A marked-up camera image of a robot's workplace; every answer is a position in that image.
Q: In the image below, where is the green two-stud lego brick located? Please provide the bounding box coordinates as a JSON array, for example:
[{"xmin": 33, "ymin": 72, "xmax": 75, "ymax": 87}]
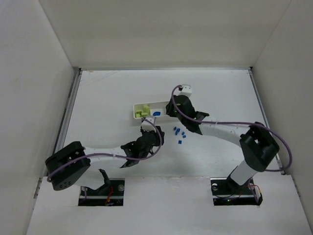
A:
[{"xmin": 135, "ymin": 110, "xmax": 142, "ymax": 118}]

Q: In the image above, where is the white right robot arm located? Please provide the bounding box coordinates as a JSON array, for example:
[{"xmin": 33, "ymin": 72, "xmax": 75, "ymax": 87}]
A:
[{"xmin": 166, "ymin": 95, "xmax": 280, "ymax": 193}]

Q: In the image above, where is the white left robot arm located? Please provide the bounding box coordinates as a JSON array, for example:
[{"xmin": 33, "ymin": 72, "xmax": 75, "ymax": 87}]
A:
[{"xmin": 45, "ymin": 126, "xmax": 165, "ymax": 191}]

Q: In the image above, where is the white three-compartment tray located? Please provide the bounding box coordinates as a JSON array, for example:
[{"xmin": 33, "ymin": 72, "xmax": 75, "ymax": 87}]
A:
[{"xmin": 133, "ymin": 101, "xmax": 177, "ymax": 126}]

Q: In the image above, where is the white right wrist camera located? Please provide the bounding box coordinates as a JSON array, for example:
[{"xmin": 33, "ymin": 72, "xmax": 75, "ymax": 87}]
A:
[{"xmin": 178, "ymin": 84, "xmax": 192, "ymax": 98}]

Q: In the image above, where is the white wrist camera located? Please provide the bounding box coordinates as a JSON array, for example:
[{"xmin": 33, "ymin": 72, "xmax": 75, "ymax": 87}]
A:
[
  {"xmin": 141, "ymin": 116, "xmax": 156, "ymax": 131},
  {"xmin": 178, "ymin": 84, "xmax": 192, "ymax": 98}
]

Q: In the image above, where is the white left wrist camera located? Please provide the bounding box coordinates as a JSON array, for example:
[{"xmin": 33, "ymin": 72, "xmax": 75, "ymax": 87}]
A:
[{"xmin": 141, "ymin": 116, "xmax": 156, "ymax": 131}]

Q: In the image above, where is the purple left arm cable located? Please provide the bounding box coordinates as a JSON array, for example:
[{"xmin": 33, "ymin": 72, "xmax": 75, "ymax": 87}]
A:
[{"xmin": 46, "ymin": 118, "xmax": 165, "ymax": 183}]

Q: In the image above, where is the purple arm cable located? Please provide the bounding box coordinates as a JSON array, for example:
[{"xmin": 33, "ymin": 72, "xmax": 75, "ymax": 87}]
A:
[
  {"xmin": 46, "ymin": 118, "xmax": 165, "ymax": 183},
  {"xmin": 170, "ymin": 84, "xmax": 292, "ymax": 172}
]

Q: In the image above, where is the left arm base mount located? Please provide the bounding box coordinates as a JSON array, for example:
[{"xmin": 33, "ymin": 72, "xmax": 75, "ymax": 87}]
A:
[{"xmin": 78, "ymin": 169, "xmax": 125, "ymax": 207}]

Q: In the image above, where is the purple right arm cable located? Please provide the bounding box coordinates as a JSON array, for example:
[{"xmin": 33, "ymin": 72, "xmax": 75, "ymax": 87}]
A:
[{"xmin": 170, "ymin": 84, "xmax": 292, "ymax": 172}]

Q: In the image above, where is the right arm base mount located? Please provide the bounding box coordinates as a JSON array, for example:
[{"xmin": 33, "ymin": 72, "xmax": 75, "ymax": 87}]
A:
[{"xmin": 210, "ymin": 178, "xmax": 263, "ymax": 206}]

